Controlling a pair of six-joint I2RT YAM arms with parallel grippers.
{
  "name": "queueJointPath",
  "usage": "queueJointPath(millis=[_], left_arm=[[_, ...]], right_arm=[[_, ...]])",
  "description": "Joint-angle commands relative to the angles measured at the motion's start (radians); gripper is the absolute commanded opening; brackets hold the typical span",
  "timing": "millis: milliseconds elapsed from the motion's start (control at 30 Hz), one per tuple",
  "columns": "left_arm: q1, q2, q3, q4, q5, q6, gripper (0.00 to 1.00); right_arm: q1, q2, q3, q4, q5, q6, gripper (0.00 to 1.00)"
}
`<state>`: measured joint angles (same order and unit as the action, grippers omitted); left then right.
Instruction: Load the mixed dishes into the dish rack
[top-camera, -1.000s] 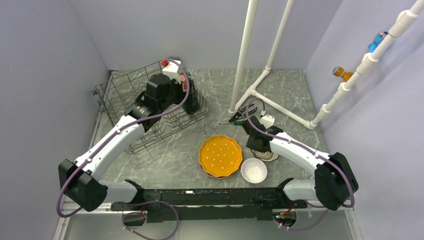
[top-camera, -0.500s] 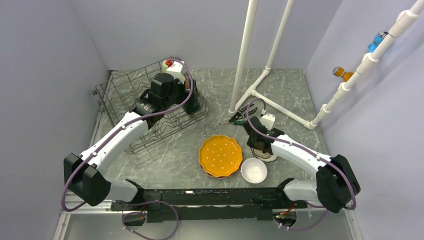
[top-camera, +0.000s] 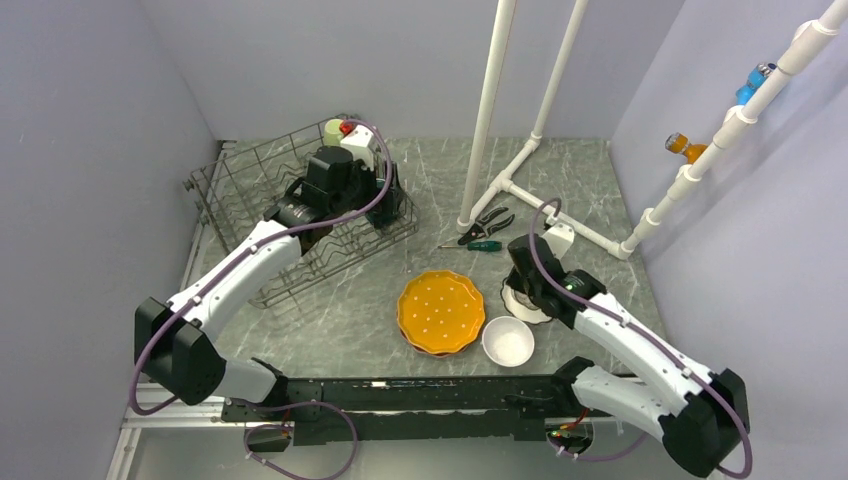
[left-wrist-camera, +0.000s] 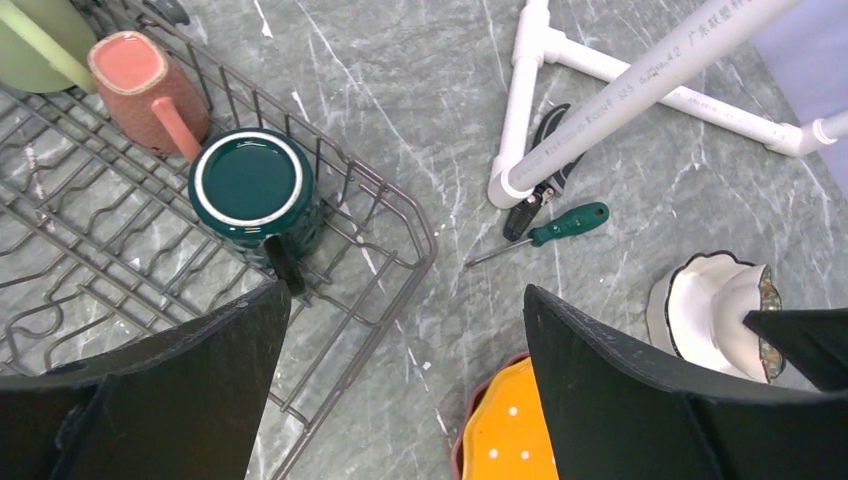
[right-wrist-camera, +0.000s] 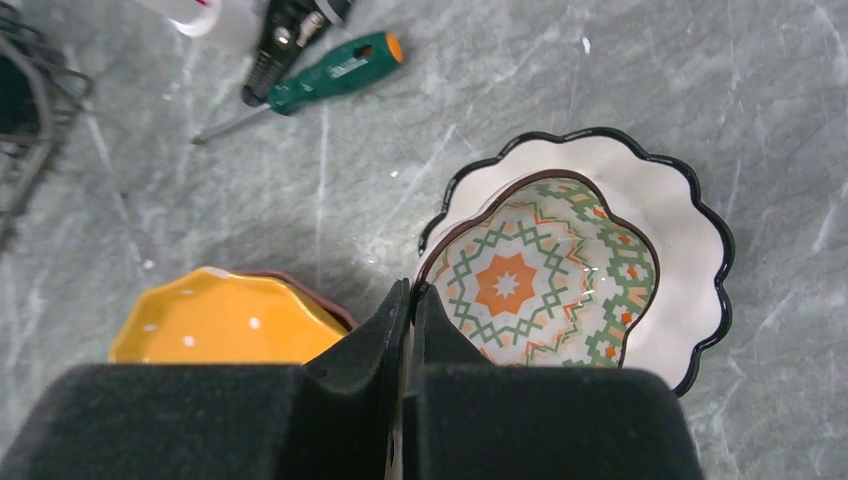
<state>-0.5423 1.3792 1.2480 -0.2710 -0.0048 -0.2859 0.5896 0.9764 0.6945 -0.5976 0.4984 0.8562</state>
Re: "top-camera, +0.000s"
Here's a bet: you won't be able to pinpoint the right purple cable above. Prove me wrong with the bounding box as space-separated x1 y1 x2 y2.
527 197 755 480

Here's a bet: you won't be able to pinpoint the red plate under yellow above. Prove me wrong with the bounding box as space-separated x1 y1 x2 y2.
400 327 481 357

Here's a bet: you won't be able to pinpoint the white bowl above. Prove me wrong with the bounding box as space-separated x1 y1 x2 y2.
481 316 535 368

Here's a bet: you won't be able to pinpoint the purple cable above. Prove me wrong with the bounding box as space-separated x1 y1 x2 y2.
527 197 755 480
127 119 396 480

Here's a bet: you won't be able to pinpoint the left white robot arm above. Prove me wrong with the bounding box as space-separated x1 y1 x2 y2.
129 147 398 420

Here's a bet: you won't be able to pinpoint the white PVC pipe diagonal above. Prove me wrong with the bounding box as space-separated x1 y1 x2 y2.
613 1 847 260

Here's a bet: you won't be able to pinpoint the grey wire dish rack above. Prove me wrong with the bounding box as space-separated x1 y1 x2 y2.
183 114 419 308

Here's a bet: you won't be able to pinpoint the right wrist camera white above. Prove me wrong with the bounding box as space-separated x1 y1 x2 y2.
542 222 575 262

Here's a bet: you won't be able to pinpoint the blue clamp on pipe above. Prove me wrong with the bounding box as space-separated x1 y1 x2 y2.
735 63 777 105

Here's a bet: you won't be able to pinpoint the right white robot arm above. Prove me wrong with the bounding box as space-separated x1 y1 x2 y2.
505 234 753 479

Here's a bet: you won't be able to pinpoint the white PVC pipe frame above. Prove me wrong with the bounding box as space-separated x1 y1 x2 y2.
455 1 673 233

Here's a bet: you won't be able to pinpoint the light green mug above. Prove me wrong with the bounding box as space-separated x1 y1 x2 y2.
323 118 345 146

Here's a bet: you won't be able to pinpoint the orange clamp on pipe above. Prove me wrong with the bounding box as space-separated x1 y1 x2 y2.
665 132 707 164

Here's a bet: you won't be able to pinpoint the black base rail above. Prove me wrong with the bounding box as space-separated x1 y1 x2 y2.
221 374 591 446

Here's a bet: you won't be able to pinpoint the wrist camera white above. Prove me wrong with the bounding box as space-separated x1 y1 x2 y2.
542 222 575 262
339 120 377 170

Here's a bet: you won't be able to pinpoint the floral scalloped small plate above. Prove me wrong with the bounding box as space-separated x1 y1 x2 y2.
500 279 553 325

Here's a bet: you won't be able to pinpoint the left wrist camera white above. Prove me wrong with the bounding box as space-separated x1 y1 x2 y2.
339 120 377 170

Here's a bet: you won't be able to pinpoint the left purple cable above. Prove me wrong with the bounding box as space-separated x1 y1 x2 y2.
127 119 396 480

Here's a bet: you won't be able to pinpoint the black handled pliers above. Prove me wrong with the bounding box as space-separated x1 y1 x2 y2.
457 206 515 246

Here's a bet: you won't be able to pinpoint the yellow polka dot plate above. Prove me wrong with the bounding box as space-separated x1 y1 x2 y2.
397 270 486 330

